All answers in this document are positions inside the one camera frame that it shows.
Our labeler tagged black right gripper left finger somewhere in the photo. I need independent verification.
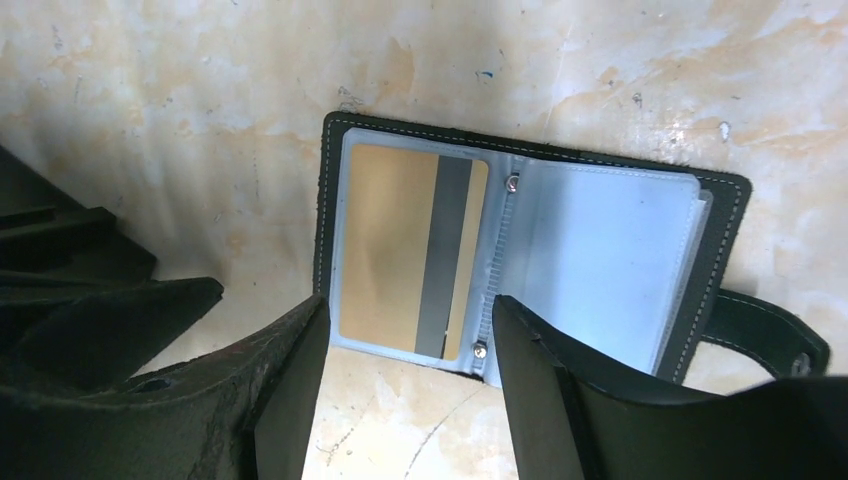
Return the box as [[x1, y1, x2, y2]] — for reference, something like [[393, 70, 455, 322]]
[[1, 295, 331, 479]]

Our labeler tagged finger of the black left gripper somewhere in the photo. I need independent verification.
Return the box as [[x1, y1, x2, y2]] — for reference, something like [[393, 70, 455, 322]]
[[1, 277, 224, 391]]

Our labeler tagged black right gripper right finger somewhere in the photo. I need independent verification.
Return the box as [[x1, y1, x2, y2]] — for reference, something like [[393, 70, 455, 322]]
[[493, 294, 847, 479]]

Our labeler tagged black blue card holder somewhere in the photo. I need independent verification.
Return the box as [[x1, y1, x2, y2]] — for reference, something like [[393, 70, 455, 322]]
[[311, 110, 831, 389]]

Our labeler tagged gold credit card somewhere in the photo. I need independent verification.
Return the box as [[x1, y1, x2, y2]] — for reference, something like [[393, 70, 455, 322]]
[[338, 144, 489, 361]]

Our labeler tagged black plastic card tray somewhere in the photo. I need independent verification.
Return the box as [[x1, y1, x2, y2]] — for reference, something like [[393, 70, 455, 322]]
[[1, 148, 156, 287]]

